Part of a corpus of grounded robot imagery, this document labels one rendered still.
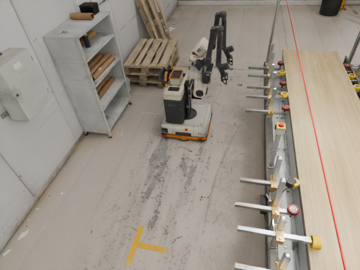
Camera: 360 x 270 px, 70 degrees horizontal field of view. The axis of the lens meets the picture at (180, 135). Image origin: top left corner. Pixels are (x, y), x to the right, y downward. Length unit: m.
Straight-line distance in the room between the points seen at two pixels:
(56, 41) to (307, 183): 2.99
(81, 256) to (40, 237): 0.57
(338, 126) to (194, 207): 1.71
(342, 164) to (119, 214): 2.30
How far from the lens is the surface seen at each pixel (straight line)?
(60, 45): 3.46
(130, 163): 3.62
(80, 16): 3.80
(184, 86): 3.45
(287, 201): 2.50
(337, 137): 2.79
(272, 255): 2.14
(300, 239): 1.95
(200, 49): 3.13
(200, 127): 3.57
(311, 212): 2.15
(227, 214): 3.05
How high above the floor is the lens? 2.63
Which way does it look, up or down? 43 degrees down
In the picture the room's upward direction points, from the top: 5 degrees counter-clockwise
